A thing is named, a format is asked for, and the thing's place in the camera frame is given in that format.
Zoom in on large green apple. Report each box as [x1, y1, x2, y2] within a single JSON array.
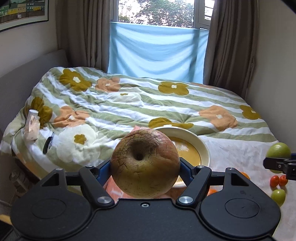
[[265, 142, 292, 174]]

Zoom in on red cherry tomato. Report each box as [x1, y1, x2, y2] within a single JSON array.
[[269, 175, 280, 188], [279, 175, 288, 187]]

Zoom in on small green apple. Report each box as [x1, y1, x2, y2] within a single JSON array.
[[270, 189, 286, 206]]

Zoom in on large brownish yellow apple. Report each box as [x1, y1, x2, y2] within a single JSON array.
[[110, 129, 181, 198]]

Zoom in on white pink towel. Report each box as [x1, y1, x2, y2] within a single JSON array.
[[102, 124, 296, 241]]

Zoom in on cream yellow ceramic bowl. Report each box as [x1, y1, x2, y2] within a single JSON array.
[[154, 126, 212, 188]]

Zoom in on floral striped duvet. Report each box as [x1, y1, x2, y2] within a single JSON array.
[[1, 67, 276, 178]]

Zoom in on black round disc object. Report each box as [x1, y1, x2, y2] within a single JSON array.
[[43, 133, 54, 155]]

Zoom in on small white pink bottle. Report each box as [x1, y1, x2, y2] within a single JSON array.
[[24, 109, 40, 141]]

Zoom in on light blue window cloth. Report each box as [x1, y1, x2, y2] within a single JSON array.
[[108, 22, 209, 83]]

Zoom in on grey bed headboard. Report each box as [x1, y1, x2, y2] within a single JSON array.
[[0, 50, 69, 136]]

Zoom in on right brown curtain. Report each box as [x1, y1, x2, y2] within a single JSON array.
[[203, 0, 258, 97]]

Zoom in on brown curtain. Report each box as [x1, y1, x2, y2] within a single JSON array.
[[203, 0, 258, 97], [56, 1, 111, 72]]

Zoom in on left brown curtain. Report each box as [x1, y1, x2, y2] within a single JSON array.
[[56, 1, 111, 72]]

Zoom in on window with white frame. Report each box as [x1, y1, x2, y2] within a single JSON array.
[[110, 0, 215, 29]]

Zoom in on framed wall picture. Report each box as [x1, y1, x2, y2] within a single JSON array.
[[0, 1, 49, 32]]

